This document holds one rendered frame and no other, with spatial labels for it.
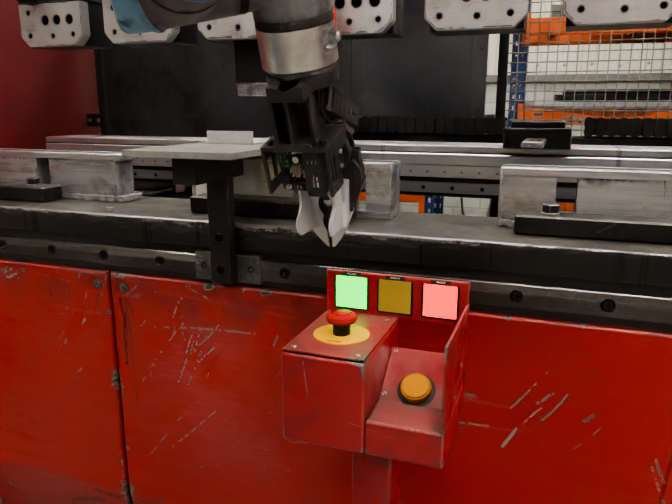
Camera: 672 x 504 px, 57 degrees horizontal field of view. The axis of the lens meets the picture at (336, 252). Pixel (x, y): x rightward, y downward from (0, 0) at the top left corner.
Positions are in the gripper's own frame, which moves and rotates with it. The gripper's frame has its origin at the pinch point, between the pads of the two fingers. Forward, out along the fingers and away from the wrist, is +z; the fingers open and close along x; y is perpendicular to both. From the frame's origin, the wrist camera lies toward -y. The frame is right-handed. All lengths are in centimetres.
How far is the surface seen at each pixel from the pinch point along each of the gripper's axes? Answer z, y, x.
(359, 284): 12.8, -7.4, -0.1
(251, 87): -4.2, -40.6, -28.1
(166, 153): -4.6, -11.0, -28.0
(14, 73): 0, -68, -110
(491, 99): 139, -439, -24
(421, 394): 19.3, 5.1, 10.7
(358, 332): 14.3, 0.8, 2.0
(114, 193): 14, -32, -59
